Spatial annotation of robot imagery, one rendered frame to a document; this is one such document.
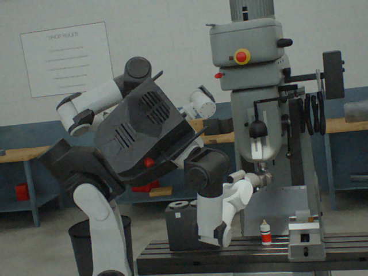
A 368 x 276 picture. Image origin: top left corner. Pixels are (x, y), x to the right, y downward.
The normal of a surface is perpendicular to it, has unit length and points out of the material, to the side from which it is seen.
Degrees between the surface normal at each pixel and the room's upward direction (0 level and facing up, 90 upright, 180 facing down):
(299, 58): 90
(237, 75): 90
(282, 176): 90
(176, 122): 64
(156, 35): 90
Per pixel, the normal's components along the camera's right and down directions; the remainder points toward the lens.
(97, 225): 0.08, 0.14
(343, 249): -0.13, -0.98
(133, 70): 0.04, -0.36
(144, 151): -0.43, -0.09
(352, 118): -0.43, 0.19
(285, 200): -0.26, -0.29
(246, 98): -0.23, 0.18
